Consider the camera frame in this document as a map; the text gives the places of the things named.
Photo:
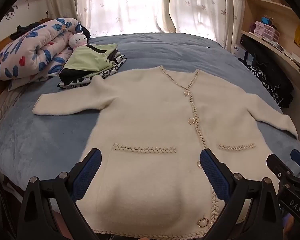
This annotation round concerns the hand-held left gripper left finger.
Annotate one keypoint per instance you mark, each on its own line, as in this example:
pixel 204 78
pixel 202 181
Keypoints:
pixel 86 172

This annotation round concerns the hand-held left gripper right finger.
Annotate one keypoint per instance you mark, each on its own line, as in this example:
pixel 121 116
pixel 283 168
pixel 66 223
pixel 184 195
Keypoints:
pixel 215 176

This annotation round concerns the cream fluffy cardigan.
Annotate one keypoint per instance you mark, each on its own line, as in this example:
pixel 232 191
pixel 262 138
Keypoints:
pixel 145 130

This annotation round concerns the black patterned clothes on chair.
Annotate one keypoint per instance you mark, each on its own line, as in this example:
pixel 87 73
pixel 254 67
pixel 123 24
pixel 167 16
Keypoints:
pixel 267 62

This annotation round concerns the person's purple garment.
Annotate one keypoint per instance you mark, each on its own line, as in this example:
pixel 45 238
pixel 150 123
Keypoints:
pixel 288 218

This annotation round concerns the blue fleece bed blanket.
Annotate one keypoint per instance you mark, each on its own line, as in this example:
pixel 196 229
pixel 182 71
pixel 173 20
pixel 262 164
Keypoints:
pixel 52 135

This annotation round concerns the wooden shelf with books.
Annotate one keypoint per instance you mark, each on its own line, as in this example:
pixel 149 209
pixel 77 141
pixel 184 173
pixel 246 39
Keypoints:
pixel 293 67

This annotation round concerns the black and white printed garment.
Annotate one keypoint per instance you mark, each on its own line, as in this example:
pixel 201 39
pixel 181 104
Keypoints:
pixel 76 83

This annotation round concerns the black and white patterned cloth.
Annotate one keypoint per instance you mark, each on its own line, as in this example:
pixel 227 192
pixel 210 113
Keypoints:
pixel 258 73

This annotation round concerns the black folded garment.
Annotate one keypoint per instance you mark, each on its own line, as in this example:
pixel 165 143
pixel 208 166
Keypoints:
pixel 72 74

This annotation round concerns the beige pillow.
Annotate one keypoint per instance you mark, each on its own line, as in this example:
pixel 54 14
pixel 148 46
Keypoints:
pixel 2 107

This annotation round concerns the green folded garment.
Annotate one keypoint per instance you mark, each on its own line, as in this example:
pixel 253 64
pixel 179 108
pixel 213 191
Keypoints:
pixel 90 60

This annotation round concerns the white cardboard box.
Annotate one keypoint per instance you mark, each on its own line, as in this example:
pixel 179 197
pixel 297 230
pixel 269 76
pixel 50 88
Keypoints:
pixel 237 51

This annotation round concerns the pink drawer boxes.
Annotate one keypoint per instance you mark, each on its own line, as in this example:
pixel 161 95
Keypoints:
pixel 265 31

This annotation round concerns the white cat plush toy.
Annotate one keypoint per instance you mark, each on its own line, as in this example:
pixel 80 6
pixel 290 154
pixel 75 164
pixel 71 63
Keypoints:
pixel 77 40

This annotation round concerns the floral rolled quilt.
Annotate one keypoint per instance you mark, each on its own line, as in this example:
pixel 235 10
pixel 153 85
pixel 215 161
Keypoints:
pixel 32 47

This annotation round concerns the dark cloth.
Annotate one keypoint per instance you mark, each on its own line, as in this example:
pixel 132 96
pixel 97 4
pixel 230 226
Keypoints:
pixel 22 28
pixel 86 33

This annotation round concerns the blue box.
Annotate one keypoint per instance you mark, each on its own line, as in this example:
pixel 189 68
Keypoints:
pixel 266 20

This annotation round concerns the wooden shelf unit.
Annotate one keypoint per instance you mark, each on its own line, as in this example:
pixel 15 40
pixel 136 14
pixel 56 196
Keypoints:
pixel 270 7

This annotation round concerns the sheer leaf-print curtain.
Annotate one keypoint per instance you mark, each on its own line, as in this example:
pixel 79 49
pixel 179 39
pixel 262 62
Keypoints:
pixel 102 5
pixel 202 10

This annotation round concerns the face wall sticker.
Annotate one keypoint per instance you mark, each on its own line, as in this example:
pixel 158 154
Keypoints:
pixel 10 15

